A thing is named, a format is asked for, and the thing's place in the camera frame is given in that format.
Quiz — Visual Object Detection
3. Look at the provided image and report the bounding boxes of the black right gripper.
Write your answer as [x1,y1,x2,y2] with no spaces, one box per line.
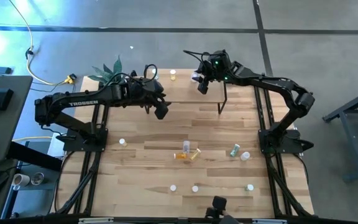
[194,59,213,95]

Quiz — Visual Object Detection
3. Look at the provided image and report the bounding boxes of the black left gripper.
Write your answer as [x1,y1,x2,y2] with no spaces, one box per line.
[135,77,172,121]

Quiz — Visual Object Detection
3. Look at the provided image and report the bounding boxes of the green plant in white pot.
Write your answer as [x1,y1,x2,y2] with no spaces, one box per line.
[87,55,130,85]

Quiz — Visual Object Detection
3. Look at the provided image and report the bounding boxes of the black desk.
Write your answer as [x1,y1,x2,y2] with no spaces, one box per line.
[0,75,63,222]

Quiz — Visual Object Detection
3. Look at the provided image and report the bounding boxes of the blue-grey metal cart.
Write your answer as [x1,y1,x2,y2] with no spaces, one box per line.
[321,84,358,183]

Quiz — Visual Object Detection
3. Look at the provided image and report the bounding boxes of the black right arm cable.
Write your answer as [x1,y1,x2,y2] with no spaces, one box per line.
[183,49,213,58]

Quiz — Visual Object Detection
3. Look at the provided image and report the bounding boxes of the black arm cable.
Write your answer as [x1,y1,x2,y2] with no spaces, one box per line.
[104,63,158,91]
[183,49,213,58]

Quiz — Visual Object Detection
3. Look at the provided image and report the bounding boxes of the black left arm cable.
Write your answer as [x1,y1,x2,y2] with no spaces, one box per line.
[104,63,158,91]

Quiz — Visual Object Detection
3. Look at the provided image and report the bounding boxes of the yellow extension cable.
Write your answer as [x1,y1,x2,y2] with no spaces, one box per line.
[9,0,77,86]
[12,135,55,142]

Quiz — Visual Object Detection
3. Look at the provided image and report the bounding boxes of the black aluminium rig frame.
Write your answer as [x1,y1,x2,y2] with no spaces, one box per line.
[50,64,315,224]

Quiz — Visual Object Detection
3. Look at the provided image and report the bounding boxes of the silver frame bracket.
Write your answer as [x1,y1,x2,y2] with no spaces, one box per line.
[78,217,114,224]
[252,218,288,224]

